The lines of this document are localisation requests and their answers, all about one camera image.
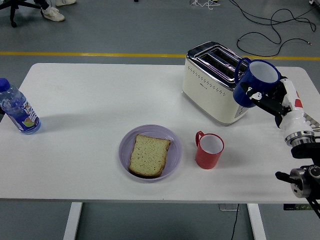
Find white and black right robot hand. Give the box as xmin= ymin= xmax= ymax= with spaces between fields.
xmin=241 ymin=77 xmax=315 ymax=138

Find blue enamel cup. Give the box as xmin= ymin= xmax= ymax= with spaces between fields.
xmin=232 ymin=57 xmax=282 ymax=109

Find red enamel cup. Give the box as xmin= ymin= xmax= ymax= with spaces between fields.
xmin=194 ymin=130 xmax=225 ymax=170

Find slice of toast bread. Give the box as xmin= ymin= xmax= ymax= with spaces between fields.
xmin=128 ymin=134 xmax=172 ymax=179

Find silver metal toast rack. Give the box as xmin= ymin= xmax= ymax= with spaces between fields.
xmin=302 ymin=111 xmax=320 ymax=131

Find black table height control panel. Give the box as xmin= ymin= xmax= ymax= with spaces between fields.
xmin=283 ymin=203 xmax=313 ymax=211

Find cream and chrome toaster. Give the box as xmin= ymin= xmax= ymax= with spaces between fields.
xmin=181 ymin=41 xmax=253 ymax=127

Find white table leg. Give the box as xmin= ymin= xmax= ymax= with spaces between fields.
xmin=62 ymin=201 xmax=84 ymax=240
xmin=246 ymin=203 xmax=268 ymax=240

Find grey box under table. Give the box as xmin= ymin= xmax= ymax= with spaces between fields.
xmin=219 ymin=203 xmax=240 ymax=212

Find purple round plate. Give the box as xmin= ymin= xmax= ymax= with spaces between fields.
xmin=118 ymin=124 xmax=183 ymax=183

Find person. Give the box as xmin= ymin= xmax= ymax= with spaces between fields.
xmin=33 ymin=0 xmax=77 ymax=22

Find plastic bottle with blue cap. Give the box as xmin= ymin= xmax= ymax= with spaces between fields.
xmin=0 ymin=77 xmax=42 ymax=135

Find black office chair base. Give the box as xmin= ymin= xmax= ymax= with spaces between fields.
xmin=0 ymin=0 xmax=43 ymax=28

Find looped black floor cable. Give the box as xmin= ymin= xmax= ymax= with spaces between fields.
xmin=236 ymin=8 xmax=317 ymax=58

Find black cable under table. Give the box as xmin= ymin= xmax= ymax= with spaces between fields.
xmin=229 ymin=203 xmax=240 ymax=240

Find long black floor cable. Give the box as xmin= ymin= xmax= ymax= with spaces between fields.
xmin=228 ymin=0 xmax=320 ymax=26

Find white cable bundle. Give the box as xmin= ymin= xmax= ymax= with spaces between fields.
xmin=189 ymin=0 xmax=221 ymax=11

